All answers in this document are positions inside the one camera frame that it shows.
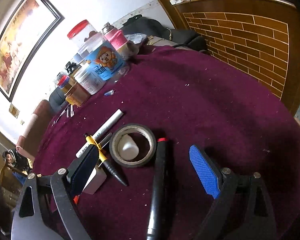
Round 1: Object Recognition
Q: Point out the clear packet red candle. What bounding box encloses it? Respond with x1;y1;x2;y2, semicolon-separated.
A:
73;195;79;205

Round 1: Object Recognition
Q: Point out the white charger plug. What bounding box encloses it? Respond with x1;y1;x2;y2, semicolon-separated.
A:
83;165;107;194

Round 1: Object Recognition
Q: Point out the yellow black mechanical pencil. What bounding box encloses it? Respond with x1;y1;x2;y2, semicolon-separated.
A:
84;133;128;186

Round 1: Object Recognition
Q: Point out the black pen red band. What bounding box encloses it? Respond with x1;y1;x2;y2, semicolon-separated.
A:
146;138;168;239

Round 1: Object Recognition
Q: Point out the small white dropper bottle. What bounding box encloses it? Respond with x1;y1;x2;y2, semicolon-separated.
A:
117;134;139;161

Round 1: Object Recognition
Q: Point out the black tape roll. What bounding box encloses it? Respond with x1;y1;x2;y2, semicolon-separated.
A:
109;123;157;168

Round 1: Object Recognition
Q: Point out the wooden chair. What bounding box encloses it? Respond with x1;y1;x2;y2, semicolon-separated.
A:
0;160;27;195

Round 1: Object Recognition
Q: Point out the seated person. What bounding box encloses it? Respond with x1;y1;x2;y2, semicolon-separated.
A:
2;149;33;174

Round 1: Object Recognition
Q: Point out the brown armchair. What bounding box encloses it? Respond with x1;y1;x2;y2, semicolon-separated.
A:
16;100;53;161

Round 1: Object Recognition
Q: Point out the maroon tablecloth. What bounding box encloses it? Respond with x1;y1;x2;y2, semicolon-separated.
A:
34;46;300;239

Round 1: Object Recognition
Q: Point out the black lipstick tube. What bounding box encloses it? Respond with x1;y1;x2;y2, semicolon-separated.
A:
99;132;113;148

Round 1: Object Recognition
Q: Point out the black pen far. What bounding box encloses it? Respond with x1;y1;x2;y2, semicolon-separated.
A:
52;105;69;126

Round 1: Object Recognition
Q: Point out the white marker pen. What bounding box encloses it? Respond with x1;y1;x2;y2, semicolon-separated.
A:
76;109;123;158

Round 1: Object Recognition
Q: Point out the white stick far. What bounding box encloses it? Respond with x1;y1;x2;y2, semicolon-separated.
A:
70;105;74;117

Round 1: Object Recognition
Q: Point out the black leather sofa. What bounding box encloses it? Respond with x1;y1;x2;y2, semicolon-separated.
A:
49;87;68;114

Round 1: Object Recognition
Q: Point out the brown tin can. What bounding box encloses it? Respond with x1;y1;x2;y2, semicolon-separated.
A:
56;73;90;107

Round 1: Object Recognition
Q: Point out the small blue clear cap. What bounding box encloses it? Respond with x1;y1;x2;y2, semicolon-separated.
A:
104;89;115;96

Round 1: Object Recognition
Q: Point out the white plastic tub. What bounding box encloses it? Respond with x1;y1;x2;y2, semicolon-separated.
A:
74;63;106;95

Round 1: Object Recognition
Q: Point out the blue label plastic jar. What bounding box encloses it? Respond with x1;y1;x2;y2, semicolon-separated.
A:
78;30;130;82

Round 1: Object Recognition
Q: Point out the wooden brick pattern cabinet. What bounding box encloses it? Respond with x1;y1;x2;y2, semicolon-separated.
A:
158;0;300;114

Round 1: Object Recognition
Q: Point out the red lid clear jar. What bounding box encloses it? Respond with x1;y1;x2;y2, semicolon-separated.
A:
67;20;98;55

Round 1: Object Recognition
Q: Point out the framed painting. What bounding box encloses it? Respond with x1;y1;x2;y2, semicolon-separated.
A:
0;0;64;102

